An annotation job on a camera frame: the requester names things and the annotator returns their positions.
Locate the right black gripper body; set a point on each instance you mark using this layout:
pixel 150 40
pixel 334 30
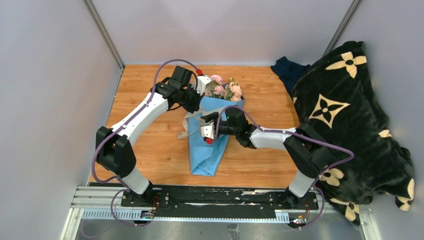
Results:
pixel 225 128

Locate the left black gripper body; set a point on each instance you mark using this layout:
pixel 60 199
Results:
pixel 190 98

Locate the pink fake flower stem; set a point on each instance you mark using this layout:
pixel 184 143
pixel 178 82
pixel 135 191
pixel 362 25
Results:
pixel 210 91

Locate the blue wrapping paper sheet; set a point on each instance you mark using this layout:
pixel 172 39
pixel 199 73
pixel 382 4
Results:
pixel 204 158

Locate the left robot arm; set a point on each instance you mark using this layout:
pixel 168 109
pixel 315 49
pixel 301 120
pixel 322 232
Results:
pixel 114 145

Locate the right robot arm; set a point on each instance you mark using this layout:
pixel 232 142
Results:
pixel 307 149

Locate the dark navy cloth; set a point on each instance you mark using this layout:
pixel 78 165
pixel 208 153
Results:
pixel 289 72

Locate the black patterned plush blanket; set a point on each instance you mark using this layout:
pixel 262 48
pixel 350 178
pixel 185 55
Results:
pixel 335 96

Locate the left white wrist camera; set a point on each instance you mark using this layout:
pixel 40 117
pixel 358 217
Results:
pixel 202 83

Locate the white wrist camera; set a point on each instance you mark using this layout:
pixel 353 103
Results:
pixel 207 132
pixel 202 83

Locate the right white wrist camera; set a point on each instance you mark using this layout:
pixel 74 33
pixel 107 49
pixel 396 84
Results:
pixel 207 132

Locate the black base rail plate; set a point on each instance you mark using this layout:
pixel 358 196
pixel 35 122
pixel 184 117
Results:
pixel 221 203

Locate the left vertical frame post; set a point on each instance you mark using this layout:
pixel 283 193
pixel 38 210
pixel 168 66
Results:
pixel 97 20

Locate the vertical frame post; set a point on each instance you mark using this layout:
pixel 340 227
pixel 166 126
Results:
pixel 349 14
pixel 97 20

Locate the aluminium frame rail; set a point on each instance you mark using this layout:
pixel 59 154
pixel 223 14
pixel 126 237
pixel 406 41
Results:
pixel 96 214

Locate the right vertical frame post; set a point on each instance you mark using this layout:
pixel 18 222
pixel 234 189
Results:
pixel 349 14

